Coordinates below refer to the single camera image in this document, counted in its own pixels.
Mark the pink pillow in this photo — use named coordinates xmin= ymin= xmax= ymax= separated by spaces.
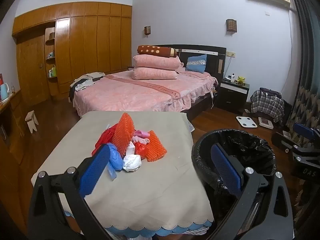
xmin=132 ymin=54 xmax=184 ymax=70
xmin=132 ymin=67 xmax=178 ymax=80

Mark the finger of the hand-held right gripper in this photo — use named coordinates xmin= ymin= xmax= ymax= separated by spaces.
xmin=271 ymin=132 xmax=300 ymax=153
xmin=293 ymin=122 xmax=320 ymax=143

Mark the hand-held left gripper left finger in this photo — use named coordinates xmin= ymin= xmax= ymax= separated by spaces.
xmin=26 ymin=144 xmax=113 ymax=240

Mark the wooden wardrobe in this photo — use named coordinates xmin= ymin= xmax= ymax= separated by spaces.
xmin=11 ymin=1 xmax=132 ymax=105

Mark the red cloth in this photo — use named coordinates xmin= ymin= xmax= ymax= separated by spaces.
xmin=92 ymin=124 xmax=118 ymax=155

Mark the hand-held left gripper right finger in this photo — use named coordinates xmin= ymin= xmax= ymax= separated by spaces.
xmin=207 ymin=144 xmax=294 ymax=240

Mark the round bin with black bag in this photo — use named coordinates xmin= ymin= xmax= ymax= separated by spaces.
xmin=191 ymin=129 xmax=278 ymax=230

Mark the bed with pink bedspread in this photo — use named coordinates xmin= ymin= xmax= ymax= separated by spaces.
xmin=69 ymin=69 xmax=219 ymax=120

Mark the pile of clothes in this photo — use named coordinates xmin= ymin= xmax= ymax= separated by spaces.
xmin=70 ymin=72 xmax=105 ymax=92

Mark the blue cushion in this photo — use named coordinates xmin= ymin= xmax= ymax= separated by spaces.
xmin=185 ymin=54 xmax=208 ymax=73

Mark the red shiny plastic bag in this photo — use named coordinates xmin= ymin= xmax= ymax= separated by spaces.
xmin=135 ymin=142 xmax=150 ymax=159

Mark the plaid cloth bag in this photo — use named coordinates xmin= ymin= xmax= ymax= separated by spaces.
xmin=250 ymin=87 xmax=285 ymax=123

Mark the beige tablecloth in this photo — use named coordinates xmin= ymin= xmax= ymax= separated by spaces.
xmin=31 ymin=111 xmax=215 ymax=232

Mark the brown dotted bolster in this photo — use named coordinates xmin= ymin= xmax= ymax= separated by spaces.
xmin=137 ymin=45 xmax=177 ymax=58

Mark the wooden sideboard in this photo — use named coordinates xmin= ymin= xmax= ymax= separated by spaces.
xmin=0 ymin=89 xmax=27 ymax=165

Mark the orange foam net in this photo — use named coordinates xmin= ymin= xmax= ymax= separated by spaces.
xmin=111 ymin=112 xmax=136 ymax=155
xmin=145 ymin=130 xmax=167 ymax=162

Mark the dark headboard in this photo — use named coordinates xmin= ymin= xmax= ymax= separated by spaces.
xmin=172 ymin=44 xmax=227 ymax=81

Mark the dark patterned curtain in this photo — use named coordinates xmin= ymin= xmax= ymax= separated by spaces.
xmin=285 ymin=0 xmax=320 ymax=155

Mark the white bathroom scale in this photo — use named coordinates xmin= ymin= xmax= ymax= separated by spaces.
xmin=236 ymin=116 xmax=258 ymax=128

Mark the white paper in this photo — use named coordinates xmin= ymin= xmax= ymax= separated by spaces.
xmin=122 ymin=154 xmax=142 ymax=172

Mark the dark nightstand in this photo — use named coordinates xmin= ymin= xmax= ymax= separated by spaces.
xmin=216 ymin=77 xmax=250 ymax=110

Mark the small wooden stool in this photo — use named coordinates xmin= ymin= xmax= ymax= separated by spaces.
xmin=25 ymin=110 xmax=39 ymax=133

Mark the light blue kettle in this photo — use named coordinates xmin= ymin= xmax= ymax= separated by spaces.
xmin=0 ymin=83 xmax=10 ymax=101

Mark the small scale dark top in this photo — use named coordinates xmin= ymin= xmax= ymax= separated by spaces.
xmin=258 ymin=117 xmax=275 ymax=130

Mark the pale pink sock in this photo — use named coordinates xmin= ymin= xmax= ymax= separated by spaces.
xmin=132 ymin=135 xmax=150 ymax=145

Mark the blue plastic bag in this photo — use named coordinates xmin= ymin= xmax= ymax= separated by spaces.
xmin=106 ymin=142 xmax=124 ymax=180

